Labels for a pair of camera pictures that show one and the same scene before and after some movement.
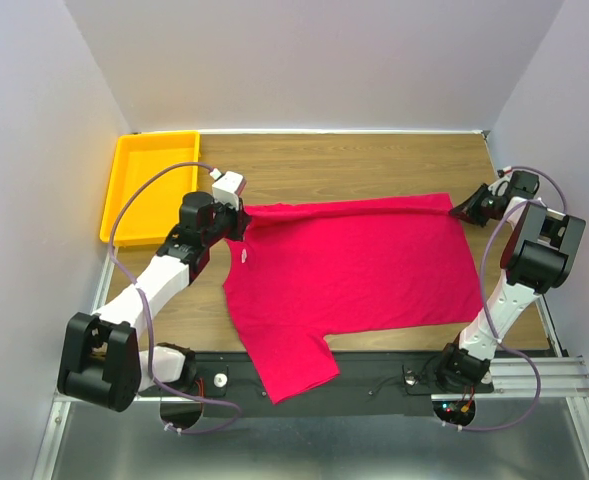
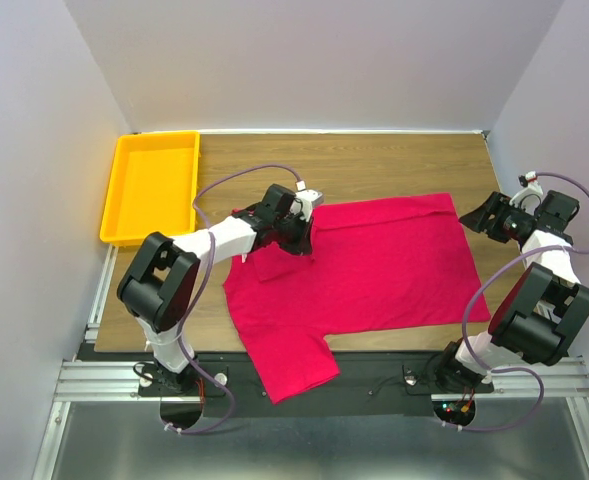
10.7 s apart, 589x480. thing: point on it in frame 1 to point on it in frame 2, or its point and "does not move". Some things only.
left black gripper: x=240 y=220 to x=302 y=246
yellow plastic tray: x=152 y=212 does not move
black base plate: x=369 y=383 does not move
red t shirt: x=303 y=271 does not move
